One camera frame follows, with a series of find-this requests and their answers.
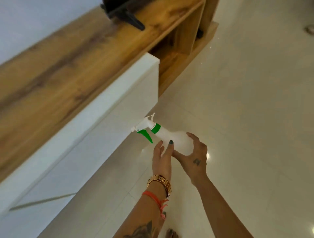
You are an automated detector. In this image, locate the person's right forearm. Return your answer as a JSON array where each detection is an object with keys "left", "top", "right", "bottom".
[{"left": 194, "top": 177, "right": 254, "bottom": 238}]

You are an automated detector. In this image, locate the white green spray bottle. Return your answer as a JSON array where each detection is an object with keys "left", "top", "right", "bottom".
[{"left": 131, "top": 113, "right": 195, "bottom": 156}]

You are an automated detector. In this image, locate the orange thread bracelet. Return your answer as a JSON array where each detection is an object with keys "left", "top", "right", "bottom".
[{"left": 142, "top": 190, "right": 169, "bottom": 219}]

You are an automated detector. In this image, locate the person's right hand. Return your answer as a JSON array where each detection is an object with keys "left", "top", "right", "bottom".
[{"left": 172, "top": 132, "right": 209, "bottom": 188}]

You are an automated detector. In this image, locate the gold wrist watch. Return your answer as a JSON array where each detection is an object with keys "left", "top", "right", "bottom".
[{"left": 147, "top": 174, "right": 172, "bottom": 199}]

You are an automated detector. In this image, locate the black television stand foot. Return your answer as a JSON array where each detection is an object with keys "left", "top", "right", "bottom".
[{"left": 100, "top": 0, "right": 146, "bottom": 31}]

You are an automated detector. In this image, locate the person's left hand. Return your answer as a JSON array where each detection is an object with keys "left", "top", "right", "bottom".
[{"left": 152, "top": 140, "right": 174, "bottom": 181}]

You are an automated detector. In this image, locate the wooden media cabinet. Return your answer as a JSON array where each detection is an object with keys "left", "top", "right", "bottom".
[{"left": 0, "top": 0, "right": 219, "bottom": 184}]

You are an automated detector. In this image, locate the white drawer unit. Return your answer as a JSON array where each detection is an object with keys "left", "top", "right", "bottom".
[{"left": 0, "top": 53, "right": 160, "bottom": 238}]

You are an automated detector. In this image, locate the person's left forearm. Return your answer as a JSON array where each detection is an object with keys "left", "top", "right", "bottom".
[{"left": 113, "top": 181, "right": 170, "bottom": 238}]

